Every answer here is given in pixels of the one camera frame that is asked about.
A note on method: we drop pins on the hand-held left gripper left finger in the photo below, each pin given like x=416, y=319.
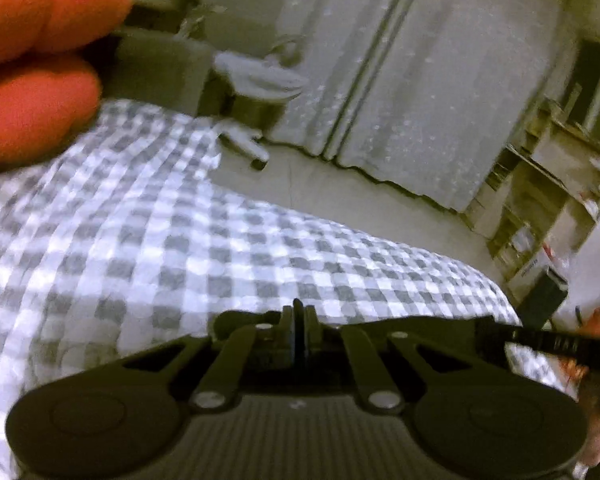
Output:
x=287, y=340

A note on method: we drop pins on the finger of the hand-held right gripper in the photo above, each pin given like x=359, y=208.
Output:
x=497, y=337

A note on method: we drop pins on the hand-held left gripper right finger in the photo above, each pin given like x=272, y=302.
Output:
x=310, y=340

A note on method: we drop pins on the black garment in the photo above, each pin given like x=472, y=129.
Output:
x=445, y=327

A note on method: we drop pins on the black flat panel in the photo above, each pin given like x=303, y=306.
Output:
x=542, y=300

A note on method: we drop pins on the white cardboard box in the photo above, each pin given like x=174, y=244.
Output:
x=530, y=272

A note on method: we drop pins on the wooden shelf unit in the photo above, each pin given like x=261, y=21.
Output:
x=545, y=185

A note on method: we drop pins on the grey white checkered blanket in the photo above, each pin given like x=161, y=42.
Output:
x=155, y=235

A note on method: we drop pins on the star print curtain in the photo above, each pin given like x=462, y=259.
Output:
x=340, y=45
x=455, y=90

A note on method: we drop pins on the white grey office chair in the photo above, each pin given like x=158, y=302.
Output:
x=260, y=75

